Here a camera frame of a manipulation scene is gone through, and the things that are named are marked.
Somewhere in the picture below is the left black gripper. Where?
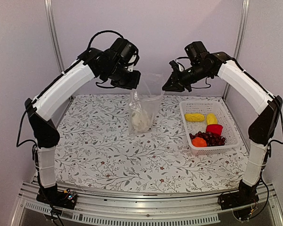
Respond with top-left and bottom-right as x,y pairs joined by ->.
103,60 -> 142,89

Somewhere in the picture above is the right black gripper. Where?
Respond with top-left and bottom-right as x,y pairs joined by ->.
162,63 -> 212,92

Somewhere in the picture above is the clear zip top bag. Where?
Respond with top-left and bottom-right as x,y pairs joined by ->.
128,73 -> 164,135

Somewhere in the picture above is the yellow corn toy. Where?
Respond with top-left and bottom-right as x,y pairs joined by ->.
206,113 -> 218,125
184,113 -> 205,122

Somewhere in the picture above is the white cauliflower toy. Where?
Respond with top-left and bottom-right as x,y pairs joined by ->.
131,110 -> 151,133

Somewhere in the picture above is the red pepper toy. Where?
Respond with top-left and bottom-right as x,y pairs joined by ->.
206,124 -> 223,136

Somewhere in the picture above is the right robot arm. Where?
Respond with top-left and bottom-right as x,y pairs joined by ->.
162,52 -> 283,187

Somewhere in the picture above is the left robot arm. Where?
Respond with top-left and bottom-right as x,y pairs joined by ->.
25,45 -> 141,204

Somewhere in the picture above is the white plastic basket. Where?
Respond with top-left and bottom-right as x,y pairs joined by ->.
179,100 -> 241,155

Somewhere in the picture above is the orange pumpkin toy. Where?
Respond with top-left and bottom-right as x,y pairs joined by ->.
191,137 -> 207,147

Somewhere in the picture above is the dark red grape bunch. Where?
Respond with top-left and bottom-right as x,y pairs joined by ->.
189,131 -> 226,147

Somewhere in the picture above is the floral table mat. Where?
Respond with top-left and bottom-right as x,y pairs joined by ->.
55,95 -> 248,193

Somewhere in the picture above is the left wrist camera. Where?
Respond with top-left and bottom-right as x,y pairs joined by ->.
109,38 -> 140,66

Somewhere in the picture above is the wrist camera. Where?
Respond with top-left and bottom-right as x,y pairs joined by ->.
184,41 -> 208,63
109,38 -> 140,66

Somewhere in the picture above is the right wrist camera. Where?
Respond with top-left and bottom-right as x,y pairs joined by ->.
184,41 -> 208,63

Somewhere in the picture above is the right aluminium post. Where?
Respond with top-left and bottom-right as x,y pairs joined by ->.
221,0 -> 250,99

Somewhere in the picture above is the aluminium post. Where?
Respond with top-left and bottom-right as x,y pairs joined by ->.
221,0 -> 250,99
44,0 -> 64,72

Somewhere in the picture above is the left aluminium post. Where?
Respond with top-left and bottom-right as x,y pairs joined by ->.
44,0 -> 64,72

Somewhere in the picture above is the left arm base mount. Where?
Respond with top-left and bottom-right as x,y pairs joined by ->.
36,185 -> 77,210

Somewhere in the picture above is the aluminium front rail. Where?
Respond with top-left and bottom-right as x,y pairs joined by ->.
10,181 -> 283,226

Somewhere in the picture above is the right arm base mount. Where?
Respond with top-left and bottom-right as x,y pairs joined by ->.
217,181 -> 259,221

